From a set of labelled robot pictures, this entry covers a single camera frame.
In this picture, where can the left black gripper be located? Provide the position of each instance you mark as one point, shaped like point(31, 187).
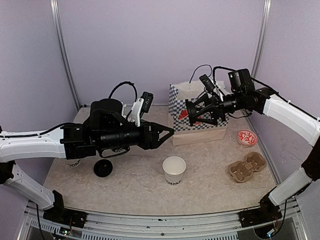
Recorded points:
point(151, 140)

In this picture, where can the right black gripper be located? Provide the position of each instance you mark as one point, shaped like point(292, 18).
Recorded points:
point(215, 104)

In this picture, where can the white paper coffee cup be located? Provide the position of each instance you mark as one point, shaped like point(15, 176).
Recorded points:
point(174, 168)

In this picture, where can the black plastic cup lid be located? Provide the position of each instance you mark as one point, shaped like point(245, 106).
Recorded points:
point(103, 168)

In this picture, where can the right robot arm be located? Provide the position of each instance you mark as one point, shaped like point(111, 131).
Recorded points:
point(267, 101)

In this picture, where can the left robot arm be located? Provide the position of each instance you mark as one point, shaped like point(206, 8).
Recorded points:
point(106, 128)

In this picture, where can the checkered paper takeout bag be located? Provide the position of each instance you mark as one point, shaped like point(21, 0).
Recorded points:
point(199, 132)

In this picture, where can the black paper cup with straws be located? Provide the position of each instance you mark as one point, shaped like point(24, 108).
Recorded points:
point(119, 150)

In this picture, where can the red patterned small bowl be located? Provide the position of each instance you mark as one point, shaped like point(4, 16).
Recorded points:
point(247, 138)

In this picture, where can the brown cardboard cup carrier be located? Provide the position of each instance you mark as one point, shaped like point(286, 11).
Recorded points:
point(242, 170)

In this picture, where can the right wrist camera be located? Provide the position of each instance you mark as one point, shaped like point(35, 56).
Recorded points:
point(211, 87)

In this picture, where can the right aluminium corner post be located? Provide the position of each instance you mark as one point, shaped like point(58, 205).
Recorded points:
point(261, 37)

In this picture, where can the aluminium corner post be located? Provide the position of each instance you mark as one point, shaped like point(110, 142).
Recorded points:
point(261, 37)
point(64, 55)

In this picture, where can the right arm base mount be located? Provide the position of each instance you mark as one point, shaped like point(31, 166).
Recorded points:
point(260, 215)

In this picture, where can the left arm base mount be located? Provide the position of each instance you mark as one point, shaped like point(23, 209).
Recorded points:
point(59, 214)

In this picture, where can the aluminium front rail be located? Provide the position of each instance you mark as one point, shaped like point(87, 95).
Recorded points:
point(107, 226)

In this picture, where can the left aluminium corner post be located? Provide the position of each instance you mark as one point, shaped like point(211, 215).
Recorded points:
point(64, 55)

